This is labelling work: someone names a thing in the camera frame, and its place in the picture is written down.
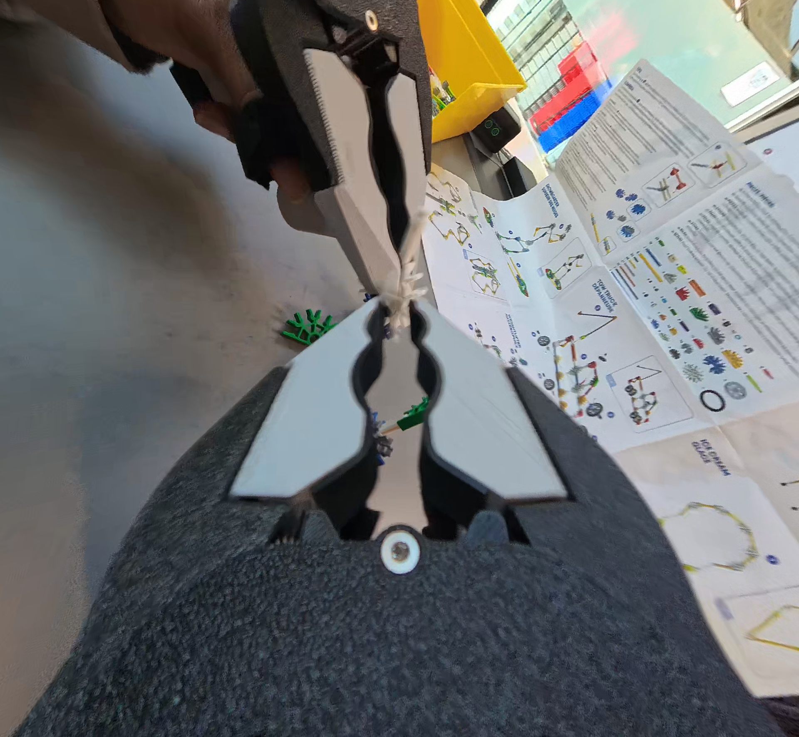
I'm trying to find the yellow plastic bin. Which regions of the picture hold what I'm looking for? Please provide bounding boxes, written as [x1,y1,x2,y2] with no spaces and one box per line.
[406,0,528,141]

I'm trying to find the white snowflake toy connector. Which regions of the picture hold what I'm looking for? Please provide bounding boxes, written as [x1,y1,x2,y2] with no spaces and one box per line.
[379,292,425,339]

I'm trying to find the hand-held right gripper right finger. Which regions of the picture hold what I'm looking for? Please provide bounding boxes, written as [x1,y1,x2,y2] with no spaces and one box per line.
[402,301,570,507]

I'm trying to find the grey desk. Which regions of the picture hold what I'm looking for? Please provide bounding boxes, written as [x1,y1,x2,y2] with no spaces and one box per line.
[0,7,525,737]

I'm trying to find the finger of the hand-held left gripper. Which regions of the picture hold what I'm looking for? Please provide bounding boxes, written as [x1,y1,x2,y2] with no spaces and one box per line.
[304,49,407,295]
[385,71,434,274]

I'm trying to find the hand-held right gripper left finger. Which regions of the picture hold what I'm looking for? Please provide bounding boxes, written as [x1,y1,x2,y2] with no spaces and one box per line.
[229,301,390,507]

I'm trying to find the person's left hand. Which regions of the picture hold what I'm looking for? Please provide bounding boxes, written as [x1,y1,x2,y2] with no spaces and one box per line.
[85,0,335,241]

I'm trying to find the black device with green lights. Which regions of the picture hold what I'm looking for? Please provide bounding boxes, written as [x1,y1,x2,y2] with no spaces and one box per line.
[469,107,523,154]

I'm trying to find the red plastic bins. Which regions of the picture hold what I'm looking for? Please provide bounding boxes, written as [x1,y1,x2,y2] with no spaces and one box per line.
[531,41,603,133]

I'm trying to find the dark flat device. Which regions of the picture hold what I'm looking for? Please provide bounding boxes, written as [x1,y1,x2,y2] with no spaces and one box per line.
[481,153,540,199]

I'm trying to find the printed instruction sheet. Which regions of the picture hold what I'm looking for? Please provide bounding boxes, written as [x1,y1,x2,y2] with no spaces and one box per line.
[419,57,799,700]

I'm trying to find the blue storage crates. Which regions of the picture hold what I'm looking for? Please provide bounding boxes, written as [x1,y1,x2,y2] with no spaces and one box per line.
[540,79,615,154]

